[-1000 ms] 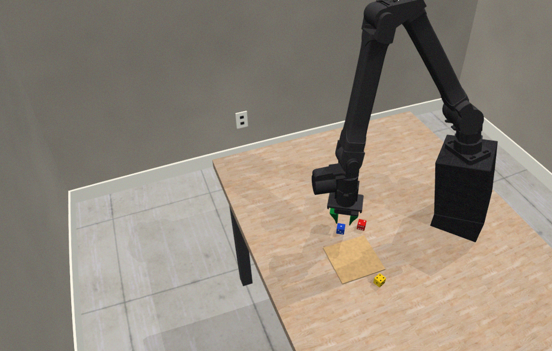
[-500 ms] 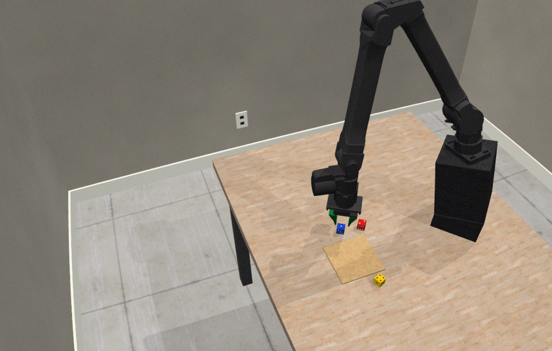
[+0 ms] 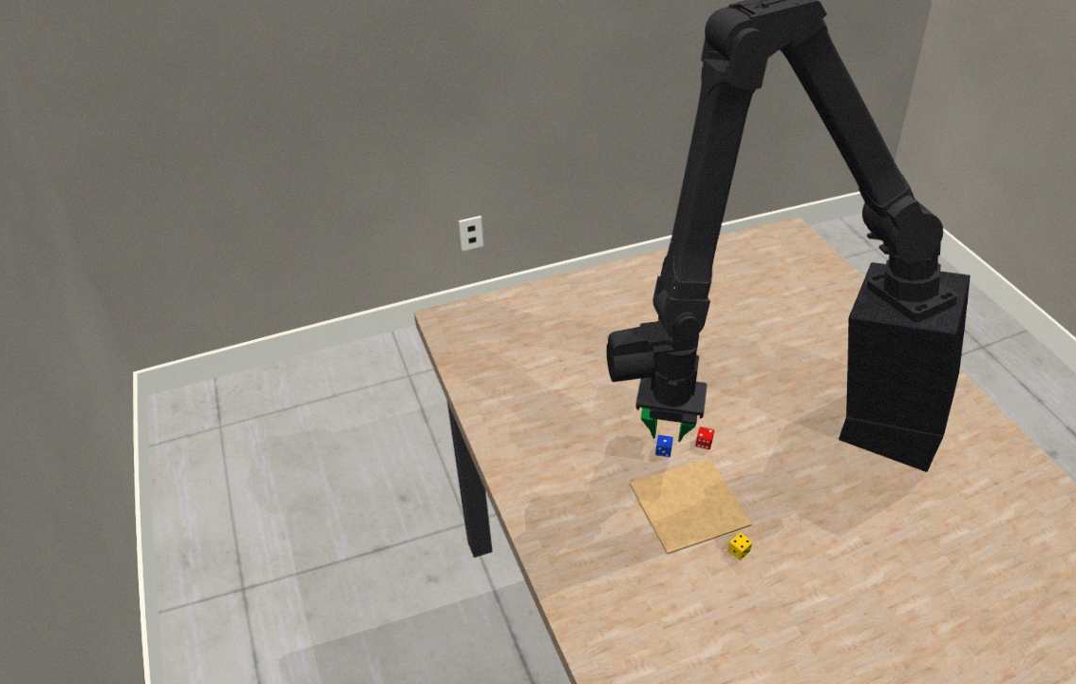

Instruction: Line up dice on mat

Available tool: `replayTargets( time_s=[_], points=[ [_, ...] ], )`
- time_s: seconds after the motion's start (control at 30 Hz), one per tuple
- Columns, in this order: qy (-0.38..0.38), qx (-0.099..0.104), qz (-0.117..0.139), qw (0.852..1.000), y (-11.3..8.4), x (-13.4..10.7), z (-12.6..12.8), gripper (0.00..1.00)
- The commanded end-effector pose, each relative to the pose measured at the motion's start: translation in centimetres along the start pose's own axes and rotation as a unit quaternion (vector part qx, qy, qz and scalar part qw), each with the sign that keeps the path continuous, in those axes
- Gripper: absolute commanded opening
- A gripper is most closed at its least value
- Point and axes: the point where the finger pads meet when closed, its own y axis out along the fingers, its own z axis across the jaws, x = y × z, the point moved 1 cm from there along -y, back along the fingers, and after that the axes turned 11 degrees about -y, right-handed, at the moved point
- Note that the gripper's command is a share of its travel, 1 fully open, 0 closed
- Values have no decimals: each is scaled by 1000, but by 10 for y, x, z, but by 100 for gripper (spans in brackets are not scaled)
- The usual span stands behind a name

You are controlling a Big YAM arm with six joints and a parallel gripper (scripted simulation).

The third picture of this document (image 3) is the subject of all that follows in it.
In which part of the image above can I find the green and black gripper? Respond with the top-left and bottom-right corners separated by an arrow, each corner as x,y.
636,370 -> 707,442

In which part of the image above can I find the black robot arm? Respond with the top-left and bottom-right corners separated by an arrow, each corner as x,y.
606,0 -> 957,395

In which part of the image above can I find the blue die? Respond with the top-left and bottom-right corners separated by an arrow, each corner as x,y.
655,434 -> 673,457

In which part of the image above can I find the tan flat mat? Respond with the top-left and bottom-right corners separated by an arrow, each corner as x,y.
631,459 -> 751,554

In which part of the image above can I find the red die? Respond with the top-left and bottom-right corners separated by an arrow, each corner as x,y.
695,427 -> 714,448

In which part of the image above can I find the yellow die with black pips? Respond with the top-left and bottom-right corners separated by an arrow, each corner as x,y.
727,533 -> 752,560

